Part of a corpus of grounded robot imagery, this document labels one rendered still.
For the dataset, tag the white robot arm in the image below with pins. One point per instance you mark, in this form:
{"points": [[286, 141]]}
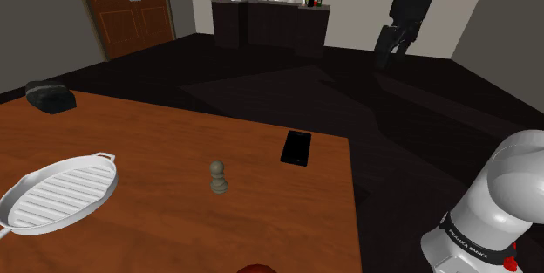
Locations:
{"points": [[488, 195]]}

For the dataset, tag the brown wooden table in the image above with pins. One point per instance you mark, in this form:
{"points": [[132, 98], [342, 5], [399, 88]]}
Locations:
{"points": [[178, 229]]}

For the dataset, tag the dark rough loaf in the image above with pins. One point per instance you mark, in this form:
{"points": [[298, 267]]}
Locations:
{"points": [[51, 97]]}

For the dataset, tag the grey chess pawn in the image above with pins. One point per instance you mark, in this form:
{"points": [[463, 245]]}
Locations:
{"points": [[219, 178]]}

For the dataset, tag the black smartphone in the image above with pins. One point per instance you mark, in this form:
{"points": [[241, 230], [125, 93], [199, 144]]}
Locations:
{"points": [[296, 148]]}

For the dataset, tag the red round thing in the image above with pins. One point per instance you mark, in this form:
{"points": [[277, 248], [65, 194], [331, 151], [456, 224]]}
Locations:
{"points": [[256, 269]]}

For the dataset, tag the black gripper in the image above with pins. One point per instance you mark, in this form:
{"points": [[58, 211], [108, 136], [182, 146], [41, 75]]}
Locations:
{"points": [[408, 8]]}

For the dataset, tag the dark sideboard with bottles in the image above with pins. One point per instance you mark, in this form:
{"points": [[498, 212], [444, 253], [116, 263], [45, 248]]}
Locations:
{"points": [[272, 25]]}

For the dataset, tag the brown wooden door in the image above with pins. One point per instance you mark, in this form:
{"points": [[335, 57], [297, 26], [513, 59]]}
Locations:
{"points": [[127, 12]]}

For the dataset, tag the white ridged grill pan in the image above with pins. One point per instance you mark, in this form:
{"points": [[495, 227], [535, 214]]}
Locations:
{"points": [[59, 195]]}

